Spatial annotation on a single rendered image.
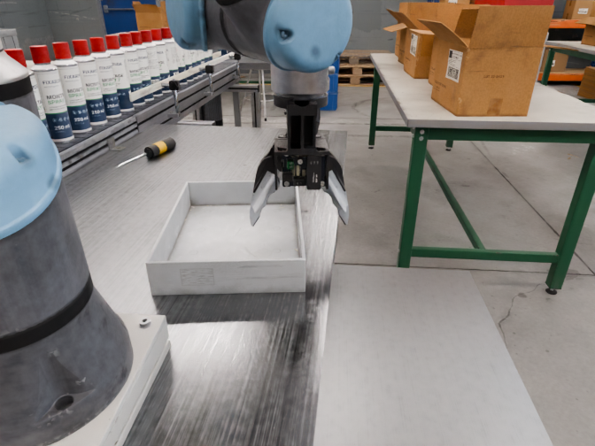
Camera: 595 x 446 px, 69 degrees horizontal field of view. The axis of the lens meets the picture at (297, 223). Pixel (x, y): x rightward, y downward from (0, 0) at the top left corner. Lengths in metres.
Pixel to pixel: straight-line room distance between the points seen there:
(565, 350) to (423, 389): 1.52
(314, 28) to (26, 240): 0.25
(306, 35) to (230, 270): 0.31
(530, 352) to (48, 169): 1.76
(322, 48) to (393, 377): 0.32
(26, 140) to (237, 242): 0.41
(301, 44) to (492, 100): 1.49
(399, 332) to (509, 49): 1.40
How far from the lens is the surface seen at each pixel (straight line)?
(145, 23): 6.32
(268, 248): 0.66
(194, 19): 0.47
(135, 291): 0.61
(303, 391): 0.45
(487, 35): 1.74
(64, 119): 1.12
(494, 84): 1.80
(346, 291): 0.58
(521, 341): 1.93
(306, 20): 0.36
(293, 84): 0.55
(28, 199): 0.33
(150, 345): 0.46
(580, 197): 2.04
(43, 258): 0.34
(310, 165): 0.56
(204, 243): 0.69
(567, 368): 1.89
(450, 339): 0.53
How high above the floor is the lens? 1.17
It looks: 27 degrees down
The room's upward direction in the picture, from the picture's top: straight up
